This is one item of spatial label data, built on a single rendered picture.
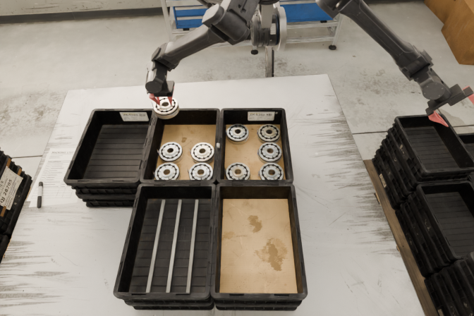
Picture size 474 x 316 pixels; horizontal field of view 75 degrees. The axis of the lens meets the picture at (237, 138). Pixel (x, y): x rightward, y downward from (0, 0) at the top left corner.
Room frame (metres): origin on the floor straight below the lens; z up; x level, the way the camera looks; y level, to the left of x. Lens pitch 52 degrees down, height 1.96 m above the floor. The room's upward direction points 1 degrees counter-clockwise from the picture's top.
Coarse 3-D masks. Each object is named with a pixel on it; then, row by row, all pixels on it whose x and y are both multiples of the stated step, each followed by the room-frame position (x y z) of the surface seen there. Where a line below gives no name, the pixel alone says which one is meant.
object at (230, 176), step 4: (232, 164) 0.73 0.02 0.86; (236, 164) 0.73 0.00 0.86; (240, 164) 0.73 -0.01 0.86; (244, 164) 0.73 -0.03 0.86; (228, 168) 0.71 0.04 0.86; (232, 168) 0.71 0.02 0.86; (244, 168) 0.71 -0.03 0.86; (248, 168) 0.71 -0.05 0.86; (228, 172) 0.69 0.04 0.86; (244, 172) 0.69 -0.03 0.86; (248, 172) 0.69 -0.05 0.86; (228, 176) 0.67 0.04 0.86; (232, 176) 0.67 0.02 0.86; (244, 176) 0.67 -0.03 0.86; (248, 176) 0.67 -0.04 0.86
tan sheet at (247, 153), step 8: (248, 128) 0.95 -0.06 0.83; (256, 128) 0.95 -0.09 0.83; (256, 136) 0.90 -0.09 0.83; (280, 136) 0.90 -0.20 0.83; (232, 144) 0.86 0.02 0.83; (248, 144) 0.86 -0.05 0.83; (256, 144) 0.86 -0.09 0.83; (280, 144) 0.86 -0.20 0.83; (232, 152) 0.81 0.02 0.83; (240, 152) 0.81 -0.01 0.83; (248, 152) 0.81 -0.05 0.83; (256, 152) 0.81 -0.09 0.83; (232, 160) 0.77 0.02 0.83; (240, 160) 0.77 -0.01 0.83; (248, 160) 0.77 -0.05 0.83; (256, 160) 0.77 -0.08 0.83; (280, 160) 0.77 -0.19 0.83; (224, 168) 0.73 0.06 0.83; (256, 168) 0.73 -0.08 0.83; (224, 176) 0.69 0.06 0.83; (256, 176) 0.68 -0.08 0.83
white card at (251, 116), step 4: (248, 112) 0.98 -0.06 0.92; (252, 112) 0.98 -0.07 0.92; (256, 112) 0.98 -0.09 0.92; (260, 112) 0.98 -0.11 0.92; (264, 112) 0.98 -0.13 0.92; (268, 112) 0.98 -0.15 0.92; (272, 112) 0.98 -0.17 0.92; (248, 116) 0.98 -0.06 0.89; (252, 116) 0.98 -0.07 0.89; (256, 116) 0.98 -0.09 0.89; (260, 116) 0.98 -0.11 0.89; (264, 116) 0.98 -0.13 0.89; (268, 116) 0.98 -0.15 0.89; (272, 116) 0.98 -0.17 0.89; (248, 120) 0.98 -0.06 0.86; (252, 120) 0.98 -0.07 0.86; (256, 120) 0.98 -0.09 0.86; (260, 120) 0.98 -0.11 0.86; (264, 120) 0.98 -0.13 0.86; (268, 120) 0.98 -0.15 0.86; (272, 120) 0.98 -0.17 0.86
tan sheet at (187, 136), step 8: (168, 128) 0.96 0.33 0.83; (176, 128) 0.96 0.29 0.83; (184, 128) 0.96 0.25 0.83; (192, 128) 0.96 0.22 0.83; (200, 128) 0.96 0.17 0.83; (208, 128) 0.96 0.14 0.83; (168, 136) 0.92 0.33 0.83; (176, 136) 0.92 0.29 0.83; (184, 136) 0.91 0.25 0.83; (192, 136) 0.91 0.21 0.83; (200, 136) 0.91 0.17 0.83; (208, 136) 0.91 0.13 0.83; (184, 144) 0.87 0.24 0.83; (192, 144) 0.87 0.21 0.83; (184, 152) 0.82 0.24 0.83; (160, 160) 0.78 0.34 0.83; (184, 160) 0.78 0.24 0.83; (192, 160) 0.78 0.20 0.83; (184, 168) 0.74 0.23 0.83; (184, 176) 0.69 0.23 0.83
